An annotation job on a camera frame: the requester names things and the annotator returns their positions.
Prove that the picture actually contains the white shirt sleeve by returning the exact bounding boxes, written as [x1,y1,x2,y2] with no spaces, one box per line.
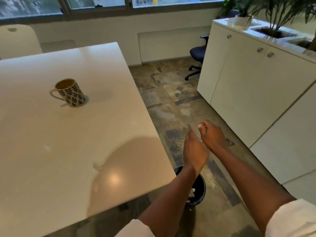
[114,219,155,237]
[265,198,316,237]

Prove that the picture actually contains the person's right hand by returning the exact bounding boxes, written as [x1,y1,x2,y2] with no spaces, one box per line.
[198,119,230,154]

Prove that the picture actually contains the white right shirt sleeve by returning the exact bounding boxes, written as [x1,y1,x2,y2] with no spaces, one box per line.
[265,198,316,237]

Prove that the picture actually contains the black waste bin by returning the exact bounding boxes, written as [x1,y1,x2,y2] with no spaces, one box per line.
[174,166,206,208]

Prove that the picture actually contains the large long-leaved green plant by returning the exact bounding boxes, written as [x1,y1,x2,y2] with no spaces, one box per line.
[247,0,316,37]

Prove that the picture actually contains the person's left forearm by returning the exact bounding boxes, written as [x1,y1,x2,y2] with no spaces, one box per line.
[137,165,199,237]

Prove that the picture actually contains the grey window frame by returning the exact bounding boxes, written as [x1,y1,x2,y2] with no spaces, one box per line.
[0,0,250,21]

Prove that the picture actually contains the white plant pot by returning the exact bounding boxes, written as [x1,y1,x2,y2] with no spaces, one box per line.
[233,14,253,30]

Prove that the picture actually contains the person's right forearm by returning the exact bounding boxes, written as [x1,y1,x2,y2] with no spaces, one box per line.
[212,145,297,235]

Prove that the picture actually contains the dark blue office chair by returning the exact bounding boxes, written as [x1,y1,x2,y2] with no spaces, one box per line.
[185,34,210,81]

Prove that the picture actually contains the small green potted plant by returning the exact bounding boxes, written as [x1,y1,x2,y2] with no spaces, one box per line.
[220,0,250,18]

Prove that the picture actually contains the person's left hand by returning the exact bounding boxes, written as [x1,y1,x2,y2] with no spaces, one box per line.
[183,126,210,173]

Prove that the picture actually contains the leaf-patterned ceramic mug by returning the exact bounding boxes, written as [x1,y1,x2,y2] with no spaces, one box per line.
[50,78,86,107]

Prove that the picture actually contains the white cabinet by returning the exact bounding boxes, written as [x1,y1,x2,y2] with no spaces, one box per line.
[197,18,316,185]

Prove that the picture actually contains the white left shirt sleeve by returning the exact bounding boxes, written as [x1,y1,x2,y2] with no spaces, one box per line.
[114,219,155,237]

